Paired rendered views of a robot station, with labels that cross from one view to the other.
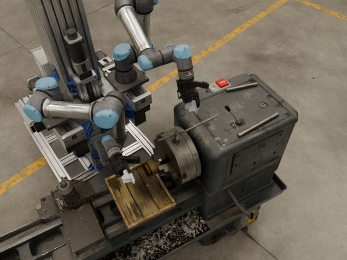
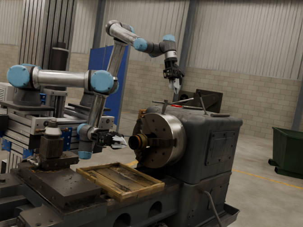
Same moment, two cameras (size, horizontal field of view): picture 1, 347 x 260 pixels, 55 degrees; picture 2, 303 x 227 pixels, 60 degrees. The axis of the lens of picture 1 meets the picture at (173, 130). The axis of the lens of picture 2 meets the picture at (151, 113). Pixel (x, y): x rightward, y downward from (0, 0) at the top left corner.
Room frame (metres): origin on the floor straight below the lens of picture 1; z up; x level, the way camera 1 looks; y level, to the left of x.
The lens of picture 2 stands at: (-0.28, 0.60, 1.39)
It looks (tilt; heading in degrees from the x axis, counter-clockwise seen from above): 6 degrees down; 338
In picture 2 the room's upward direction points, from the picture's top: 9 degrees clockwise
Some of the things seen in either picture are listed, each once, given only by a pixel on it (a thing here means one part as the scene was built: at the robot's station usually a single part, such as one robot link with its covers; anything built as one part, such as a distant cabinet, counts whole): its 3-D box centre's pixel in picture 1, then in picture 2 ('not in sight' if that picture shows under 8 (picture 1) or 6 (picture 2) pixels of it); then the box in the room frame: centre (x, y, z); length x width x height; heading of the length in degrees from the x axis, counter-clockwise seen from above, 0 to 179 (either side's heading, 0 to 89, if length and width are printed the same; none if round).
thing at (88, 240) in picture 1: (77, 213); (53, 177); (0.84, 0.54, 0.95); 0.43 x 0.17 x 0.05; 27
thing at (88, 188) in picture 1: (76, 197); (54, 161); (0.91, 0.55, 0.99); 0.20 x 0.10 x 0.05; 117
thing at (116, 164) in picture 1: (119, 164); (103, 138); (1.06, 0.31, 1.08); 0.12 x 0.09 x 0.08; 27
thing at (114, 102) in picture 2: not in sight; (101, 83); (8.00, -0.89, 1.18); 4.12 x 0.80 x 2.35; 5
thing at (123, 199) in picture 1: (139, 192); (119, 179); (0.99, 0.21, 0.89); 0.36 x 0.30 x 0.04; 27
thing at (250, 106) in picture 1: (231, 129); (191, 138); (1.31, -0.36, 1.06); 0.59 x 0.48 x 0.39; 117
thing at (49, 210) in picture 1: (72, 223); (43, 193); (0.80, 0.58, 0.90); 0.47 x 0.30 x 0.06; 27
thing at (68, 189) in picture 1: (64, 187); (52, 130); (0.89, 0.57, 1.13); 0.08 x 0.08 x 0.03
